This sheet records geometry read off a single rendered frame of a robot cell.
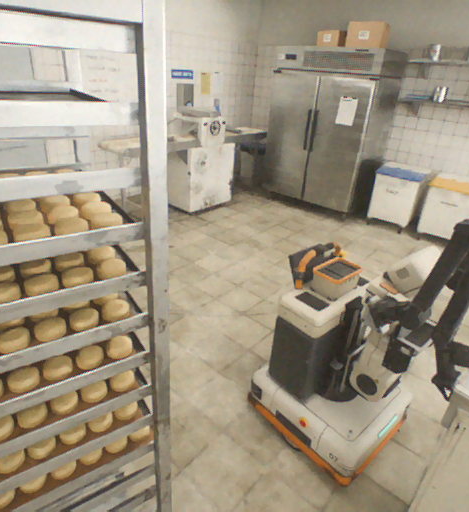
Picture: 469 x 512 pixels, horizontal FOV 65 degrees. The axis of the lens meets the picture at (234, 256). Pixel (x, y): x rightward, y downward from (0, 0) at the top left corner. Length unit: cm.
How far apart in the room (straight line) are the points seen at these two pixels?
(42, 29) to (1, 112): 11
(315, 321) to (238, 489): 88
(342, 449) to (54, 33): 180
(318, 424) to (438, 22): 477
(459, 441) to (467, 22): 473
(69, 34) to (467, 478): 157
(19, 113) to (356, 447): 178
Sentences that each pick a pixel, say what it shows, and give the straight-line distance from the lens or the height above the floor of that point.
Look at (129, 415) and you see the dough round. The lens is 91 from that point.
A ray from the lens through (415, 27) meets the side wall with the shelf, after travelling 566.
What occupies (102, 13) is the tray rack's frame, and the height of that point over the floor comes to 179.
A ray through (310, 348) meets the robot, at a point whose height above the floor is 64.
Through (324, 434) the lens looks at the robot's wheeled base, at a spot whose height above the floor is 26.
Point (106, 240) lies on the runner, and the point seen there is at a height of 150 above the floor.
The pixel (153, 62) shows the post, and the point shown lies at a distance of 55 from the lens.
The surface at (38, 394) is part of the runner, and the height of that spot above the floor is 124.
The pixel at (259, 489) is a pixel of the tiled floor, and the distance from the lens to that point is 205.
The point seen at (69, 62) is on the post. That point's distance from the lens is 98.
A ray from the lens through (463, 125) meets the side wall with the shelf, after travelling 545.
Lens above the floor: 175
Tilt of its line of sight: 27 degrees down
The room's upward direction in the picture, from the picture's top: 4 degrees clockwise
